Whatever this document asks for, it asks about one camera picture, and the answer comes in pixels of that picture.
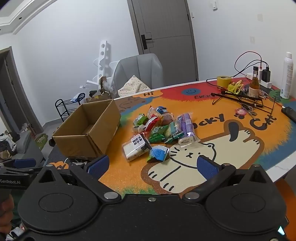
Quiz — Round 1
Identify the black phone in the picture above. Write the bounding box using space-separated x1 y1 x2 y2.
281 106 296 123

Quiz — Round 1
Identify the black door handle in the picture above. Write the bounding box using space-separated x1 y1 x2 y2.
141 34 153 49

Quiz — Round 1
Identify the brown snack packet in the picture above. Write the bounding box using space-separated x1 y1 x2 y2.
162 113 175 126

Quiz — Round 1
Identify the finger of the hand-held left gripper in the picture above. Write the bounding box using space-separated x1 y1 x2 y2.
0 158 45 174

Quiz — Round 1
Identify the key bunch with pink charm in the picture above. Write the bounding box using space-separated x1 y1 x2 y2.
235 104 258 120

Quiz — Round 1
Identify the purple wafer packet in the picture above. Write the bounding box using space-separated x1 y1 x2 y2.
177 113 200 147

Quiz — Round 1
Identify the person's left hand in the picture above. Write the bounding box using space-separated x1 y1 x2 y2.
0 197 15 234

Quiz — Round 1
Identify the dotted cream cushion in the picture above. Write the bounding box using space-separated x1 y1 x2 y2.
118 75 151 97

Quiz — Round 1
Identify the black wire stand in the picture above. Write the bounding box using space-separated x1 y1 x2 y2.
211 89 278 114

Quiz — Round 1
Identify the pile of clothes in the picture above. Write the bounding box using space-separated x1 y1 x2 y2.
0 133 18 158

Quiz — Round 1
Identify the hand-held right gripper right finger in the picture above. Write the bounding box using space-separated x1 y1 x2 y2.
182 156 274 204

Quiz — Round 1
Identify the white perforated rack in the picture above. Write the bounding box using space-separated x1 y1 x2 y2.
80 40 121 90

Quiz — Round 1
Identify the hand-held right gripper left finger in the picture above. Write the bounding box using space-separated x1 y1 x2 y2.
35 155 122 204

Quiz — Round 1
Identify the grey door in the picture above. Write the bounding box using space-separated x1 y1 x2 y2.
127 0 199 90

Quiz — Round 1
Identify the snack packet with black label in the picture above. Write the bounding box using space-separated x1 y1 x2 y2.
122 134 152 162

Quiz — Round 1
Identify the brown printed cardboard box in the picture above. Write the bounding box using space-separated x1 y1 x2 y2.
86 94 111 103

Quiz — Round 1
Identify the white power strip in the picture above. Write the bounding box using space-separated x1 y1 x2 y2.
245 73 273 88

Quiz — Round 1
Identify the dark grey door frame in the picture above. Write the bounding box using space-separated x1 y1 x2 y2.
0 46 44 135

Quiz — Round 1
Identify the light blue snack packet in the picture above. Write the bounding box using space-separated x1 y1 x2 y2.
146 145 170 163

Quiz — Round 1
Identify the amber glass bottle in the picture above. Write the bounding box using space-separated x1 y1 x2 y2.
248 66 260 99

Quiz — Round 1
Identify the red snack packet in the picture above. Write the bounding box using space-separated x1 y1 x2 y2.
143 116 162 132

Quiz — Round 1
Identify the pale green wafer packet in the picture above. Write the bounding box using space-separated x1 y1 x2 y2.
165 122 183 137

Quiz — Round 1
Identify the orange cracker packet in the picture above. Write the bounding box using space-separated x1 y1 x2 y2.
146 105 162 118

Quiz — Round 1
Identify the green floor mat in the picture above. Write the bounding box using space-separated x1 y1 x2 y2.
35 133 48 150

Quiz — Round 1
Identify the black cable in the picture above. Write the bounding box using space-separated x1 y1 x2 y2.
206 60 270 90

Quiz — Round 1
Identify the white spray bottle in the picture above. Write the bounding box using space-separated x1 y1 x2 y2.
280 52 295 100

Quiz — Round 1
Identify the grey chair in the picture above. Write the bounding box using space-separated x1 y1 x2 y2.
112 53 164 98

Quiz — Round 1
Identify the yellow tape roll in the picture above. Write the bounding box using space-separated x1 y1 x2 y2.
217 75 232 88

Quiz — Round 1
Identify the grey sofa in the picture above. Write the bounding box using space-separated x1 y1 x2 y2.
0 131 45 163

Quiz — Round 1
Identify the black shoe rack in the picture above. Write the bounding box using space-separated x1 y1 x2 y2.
55 93 86 122

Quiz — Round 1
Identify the clear plastic wrap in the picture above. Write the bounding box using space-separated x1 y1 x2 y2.
98 76 116 95

